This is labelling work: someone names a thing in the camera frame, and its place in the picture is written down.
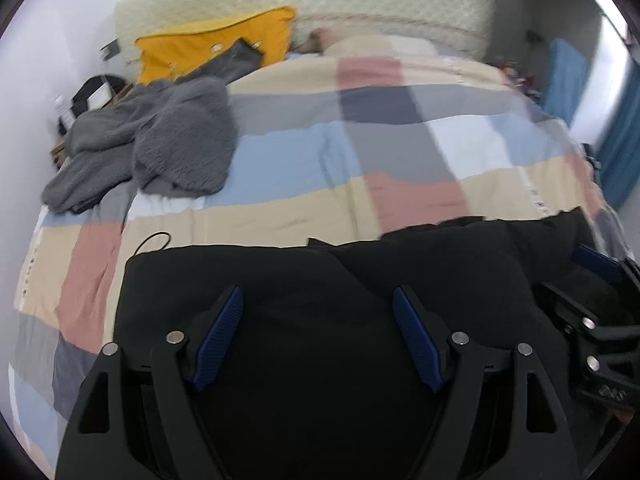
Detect grey wardrobe cabinet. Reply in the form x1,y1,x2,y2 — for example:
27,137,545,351
485,0,603,102

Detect dark grey folded garment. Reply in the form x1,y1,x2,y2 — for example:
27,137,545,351
175,38,264,84

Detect bottles on nightstand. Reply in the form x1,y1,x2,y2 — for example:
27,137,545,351
500,62,540,101

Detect blue curtain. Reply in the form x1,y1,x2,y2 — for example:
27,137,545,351
598,64,640,208

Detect patchwork checkered duvet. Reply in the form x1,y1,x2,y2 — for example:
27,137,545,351
6,47,629,477

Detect yellow pillow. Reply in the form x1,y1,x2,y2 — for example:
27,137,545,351
134,6,296,84

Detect black puffer jacket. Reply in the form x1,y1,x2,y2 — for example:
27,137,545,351
112,209,640,480

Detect grey fleece garment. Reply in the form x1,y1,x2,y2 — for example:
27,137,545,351
41,76,239,214

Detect blue covered chair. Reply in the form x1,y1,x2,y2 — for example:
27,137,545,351
540,38,587,127

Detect black bag with strap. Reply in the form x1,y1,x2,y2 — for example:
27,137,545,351
54,74,128,136

